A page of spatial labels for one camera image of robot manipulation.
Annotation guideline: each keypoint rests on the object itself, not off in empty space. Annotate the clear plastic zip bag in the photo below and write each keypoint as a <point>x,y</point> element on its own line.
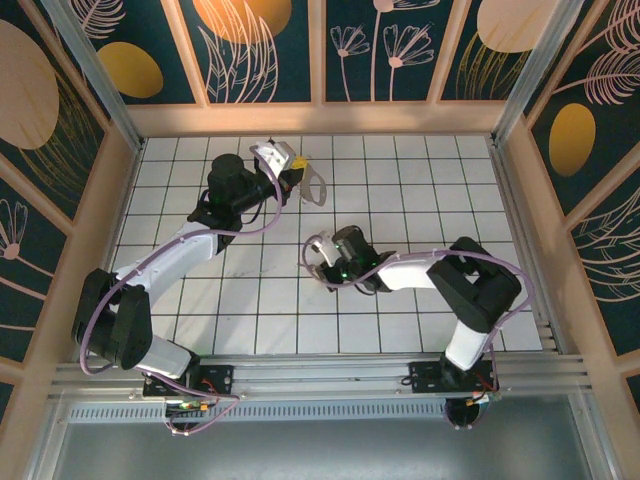
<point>324,192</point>

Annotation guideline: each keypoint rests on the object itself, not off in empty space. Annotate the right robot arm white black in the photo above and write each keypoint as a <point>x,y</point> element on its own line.
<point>410,272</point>

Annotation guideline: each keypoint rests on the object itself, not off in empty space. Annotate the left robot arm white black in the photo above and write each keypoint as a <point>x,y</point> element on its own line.
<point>170,260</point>

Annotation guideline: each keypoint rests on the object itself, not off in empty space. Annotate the perforated metal strip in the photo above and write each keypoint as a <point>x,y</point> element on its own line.
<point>320,412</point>

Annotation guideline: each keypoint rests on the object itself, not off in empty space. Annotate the grey metal sheet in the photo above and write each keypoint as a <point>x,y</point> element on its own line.
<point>320,450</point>

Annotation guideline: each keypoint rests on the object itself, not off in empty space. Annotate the aluminium front rail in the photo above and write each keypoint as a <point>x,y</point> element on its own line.
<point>320,372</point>

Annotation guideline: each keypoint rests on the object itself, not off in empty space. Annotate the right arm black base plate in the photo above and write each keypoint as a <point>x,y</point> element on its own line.
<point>425,376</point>

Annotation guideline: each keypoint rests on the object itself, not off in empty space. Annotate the right aluminium side rail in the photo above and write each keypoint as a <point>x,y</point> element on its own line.
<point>509,195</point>

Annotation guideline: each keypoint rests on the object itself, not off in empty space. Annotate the left aluminium corner post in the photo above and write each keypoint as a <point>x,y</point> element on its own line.
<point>92,65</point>

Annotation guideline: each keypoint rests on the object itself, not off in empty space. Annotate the aluminium corner post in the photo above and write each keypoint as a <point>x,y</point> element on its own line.
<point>537,65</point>
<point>92,65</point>

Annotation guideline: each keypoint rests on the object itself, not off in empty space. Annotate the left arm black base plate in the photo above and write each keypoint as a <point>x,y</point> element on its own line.
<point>220,376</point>

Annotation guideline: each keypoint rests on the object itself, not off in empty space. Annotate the right aluminium corner post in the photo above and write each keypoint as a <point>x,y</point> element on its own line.
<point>537,65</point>

